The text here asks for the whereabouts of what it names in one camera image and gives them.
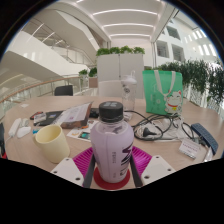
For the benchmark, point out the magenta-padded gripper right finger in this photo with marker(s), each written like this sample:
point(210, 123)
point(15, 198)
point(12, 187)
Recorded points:
point(143, 161)

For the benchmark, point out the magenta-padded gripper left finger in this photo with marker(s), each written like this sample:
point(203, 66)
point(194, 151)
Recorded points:
point(81, 161)

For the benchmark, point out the purple drink bottle black cap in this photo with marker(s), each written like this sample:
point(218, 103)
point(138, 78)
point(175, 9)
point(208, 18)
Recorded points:
point(111, 146)

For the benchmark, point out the flat round red coaster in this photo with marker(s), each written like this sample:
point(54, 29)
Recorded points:
point(100, 181)

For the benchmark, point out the cream yellow mug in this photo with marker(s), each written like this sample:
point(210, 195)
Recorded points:
point(53, 144)

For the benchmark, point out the open printed booklet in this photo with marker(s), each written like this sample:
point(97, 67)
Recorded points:
point(75, 115)

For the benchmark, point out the white tissue packet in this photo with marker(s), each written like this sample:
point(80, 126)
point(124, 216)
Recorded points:
point(189, 148)

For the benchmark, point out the black power adapter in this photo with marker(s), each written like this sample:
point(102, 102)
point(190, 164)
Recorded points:
point(94, 112)

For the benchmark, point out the black notebook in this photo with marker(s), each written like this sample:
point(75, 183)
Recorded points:
point(51, 117)

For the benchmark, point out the teal marker pen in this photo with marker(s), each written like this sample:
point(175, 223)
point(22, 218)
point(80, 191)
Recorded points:
point(35, 131)

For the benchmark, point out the small white box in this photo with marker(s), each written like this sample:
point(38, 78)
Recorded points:
point(40, 118)

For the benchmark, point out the white computer mouse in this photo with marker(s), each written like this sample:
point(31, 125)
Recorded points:
point(23, 132)

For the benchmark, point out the small red black case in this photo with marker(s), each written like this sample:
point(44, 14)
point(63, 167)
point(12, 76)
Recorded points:
point(35, 115)

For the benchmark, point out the green tote bag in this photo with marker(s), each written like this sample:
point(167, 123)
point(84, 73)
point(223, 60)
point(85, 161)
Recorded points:
point(163, 96)

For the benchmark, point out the small white case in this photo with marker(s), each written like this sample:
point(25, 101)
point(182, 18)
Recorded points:
point(25, 122)

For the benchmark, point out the clear plastic tumbler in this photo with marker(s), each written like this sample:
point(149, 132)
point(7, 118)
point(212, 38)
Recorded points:
point(128, 91)

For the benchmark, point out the black chair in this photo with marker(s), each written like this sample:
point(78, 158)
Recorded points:
point(64, 90)

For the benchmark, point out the white paper slip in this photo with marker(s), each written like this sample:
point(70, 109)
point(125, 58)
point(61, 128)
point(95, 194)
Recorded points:
point(24, 105)

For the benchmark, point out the potted green plant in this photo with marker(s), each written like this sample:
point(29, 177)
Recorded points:
point(93, 71)
point(83, 72)

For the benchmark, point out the white cabinet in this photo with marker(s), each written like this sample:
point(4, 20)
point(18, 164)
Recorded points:
point(120, 68)

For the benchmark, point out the row of green plants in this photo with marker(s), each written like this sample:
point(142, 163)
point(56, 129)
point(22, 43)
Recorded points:
point(200, 75)

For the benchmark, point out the green plants atop cabinet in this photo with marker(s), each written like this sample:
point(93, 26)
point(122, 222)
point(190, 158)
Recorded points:
point(120, 50)

